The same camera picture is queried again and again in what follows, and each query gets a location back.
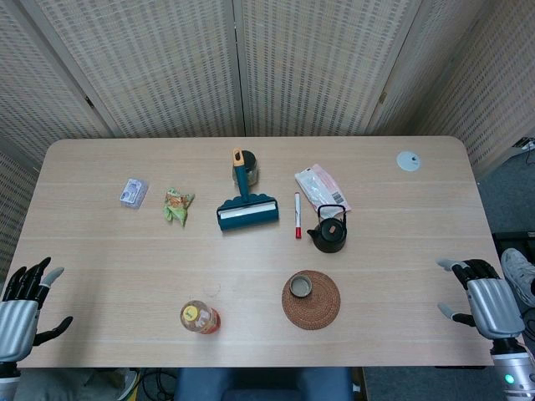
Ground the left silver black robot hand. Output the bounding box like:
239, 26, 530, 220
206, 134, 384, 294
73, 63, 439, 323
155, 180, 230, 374
0, 256, 74, 363

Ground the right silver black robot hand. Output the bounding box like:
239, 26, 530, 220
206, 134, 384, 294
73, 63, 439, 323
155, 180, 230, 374
436, 257, 526, 340

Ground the black teapot with handle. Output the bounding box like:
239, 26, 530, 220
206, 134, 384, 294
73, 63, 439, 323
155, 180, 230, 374
306, 204, 349, 253

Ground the grey sneaker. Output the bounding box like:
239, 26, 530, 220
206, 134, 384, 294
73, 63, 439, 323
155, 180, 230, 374
500, 247, 535, 308

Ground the white and green shoe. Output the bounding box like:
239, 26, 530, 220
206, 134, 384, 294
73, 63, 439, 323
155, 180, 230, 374
104, 367, 139, 398

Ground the round woven brown coaster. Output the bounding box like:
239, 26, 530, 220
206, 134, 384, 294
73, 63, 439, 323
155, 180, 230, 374
281, 269, 341, 331

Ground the small clear plastic box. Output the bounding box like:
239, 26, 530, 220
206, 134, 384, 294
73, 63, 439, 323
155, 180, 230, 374
119, 178, 150, 209

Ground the orange drink bottle yellow cap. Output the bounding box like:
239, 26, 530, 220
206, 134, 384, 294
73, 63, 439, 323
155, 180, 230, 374
180, 300, 222, 335

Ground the dark ceramic teacup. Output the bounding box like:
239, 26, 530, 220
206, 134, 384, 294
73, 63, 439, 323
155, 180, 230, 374
288, 270, 313, 298

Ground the crumpled green snack wrapper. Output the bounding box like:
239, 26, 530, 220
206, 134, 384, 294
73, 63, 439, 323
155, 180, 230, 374
162, 187, 196, 228

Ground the white pink plastic packet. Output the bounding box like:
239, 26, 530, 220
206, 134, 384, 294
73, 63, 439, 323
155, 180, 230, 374
294, 163, 352, 214

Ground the white marker red cap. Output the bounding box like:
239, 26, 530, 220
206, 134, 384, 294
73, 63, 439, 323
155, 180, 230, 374
294, 191, 303, 240

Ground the blue padded base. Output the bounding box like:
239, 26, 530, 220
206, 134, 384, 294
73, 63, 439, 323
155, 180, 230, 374
173, 367, 356, 401

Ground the glass jar black lid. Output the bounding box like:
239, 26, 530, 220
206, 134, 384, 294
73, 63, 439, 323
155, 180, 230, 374
231, 150, 258, 188

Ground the woven folding screen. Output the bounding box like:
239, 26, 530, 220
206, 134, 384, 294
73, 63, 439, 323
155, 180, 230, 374
0, 0, 535, 272

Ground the black equipment frame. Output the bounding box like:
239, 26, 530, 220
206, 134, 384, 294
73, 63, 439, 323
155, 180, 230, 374
492, 231, 535, 251

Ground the grey round cable grommet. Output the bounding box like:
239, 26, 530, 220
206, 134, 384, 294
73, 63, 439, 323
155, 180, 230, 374
395, 150, 422, 172

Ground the teal lint roller orange handle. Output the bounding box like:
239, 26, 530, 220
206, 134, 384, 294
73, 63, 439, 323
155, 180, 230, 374
216, 147, 280, 231

